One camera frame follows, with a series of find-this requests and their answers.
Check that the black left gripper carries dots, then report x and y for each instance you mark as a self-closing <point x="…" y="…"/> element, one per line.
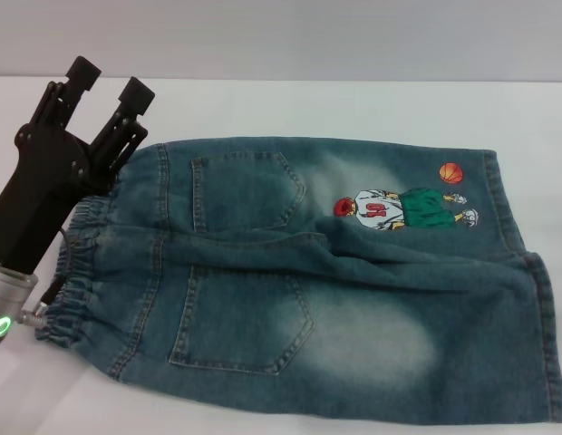
<point x="41" y="190"/>

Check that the blue denim shorts basketball print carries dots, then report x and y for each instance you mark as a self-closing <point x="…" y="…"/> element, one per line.
<point x="353" y="317"/>

